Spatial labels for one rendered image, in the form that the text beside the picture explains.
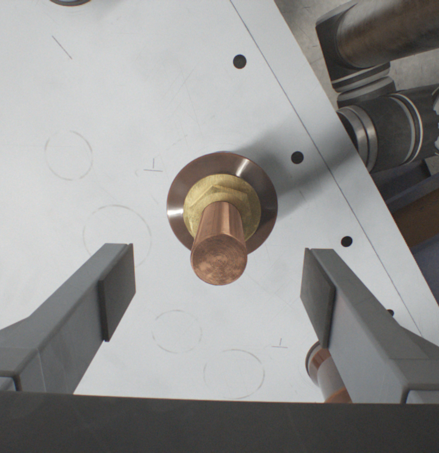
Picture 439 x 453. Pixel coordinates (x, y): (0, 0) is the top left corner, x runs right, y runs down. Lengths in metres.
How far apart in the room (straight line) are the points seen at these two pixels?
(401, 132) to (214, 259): 0.40
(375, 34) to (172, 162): 0.33
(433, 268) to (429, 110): 0.62
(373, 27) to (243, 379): 0.50
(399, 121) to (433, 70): 1.50
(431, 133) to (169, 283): 0.41
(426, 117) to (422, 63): 1.45
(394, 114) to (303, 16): 1.35
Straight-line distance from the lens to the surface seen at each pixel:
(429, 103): 0.57
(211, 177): 0.26
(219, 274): 0.17
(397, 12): 0.49
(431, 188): 1.45
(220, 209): 0.21
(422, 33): 0.47
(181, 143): 0.37
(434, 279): 1.11
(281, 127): 0.37
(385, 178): 1.79
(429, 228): 1.22
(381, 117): 0.52
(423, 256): 1.07
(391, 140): 0.52
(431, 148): 0.57
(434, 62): 2.02
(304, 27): 1.82
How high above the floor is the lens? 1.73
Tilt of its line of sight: 73 degrees down
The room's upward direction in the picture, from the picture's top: 176 degrees counter-clockwise
